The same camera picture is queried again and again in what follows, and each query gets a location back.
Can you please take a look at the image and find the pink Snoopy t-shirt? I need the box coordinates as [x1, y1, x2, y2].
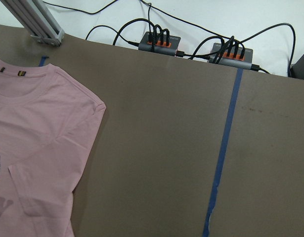
[0, 60, 106, 237]

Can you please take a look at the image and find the black box with label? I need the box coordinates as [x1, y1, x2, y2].
[291, 54, 304, 80]

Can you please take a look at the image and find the aluminium frame post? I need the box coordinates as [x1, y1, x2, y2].
[2, 0, 64, 46]

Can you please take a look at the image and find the near grey USB hub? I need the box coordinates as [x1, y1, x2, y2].
[209, 43, 260, 72]

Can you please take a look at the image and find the far grey USB hub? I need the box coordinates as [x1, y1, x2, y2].
[138, 32, 181, 56]

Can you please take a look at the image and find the black desk cable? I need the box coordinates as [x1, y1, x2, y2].
[43, 0, 296, 75]

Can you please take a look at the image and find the grey usb hub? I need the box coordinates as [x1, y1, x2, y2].
[138, 32, 181, 56]
[209, 43, 260, 72]

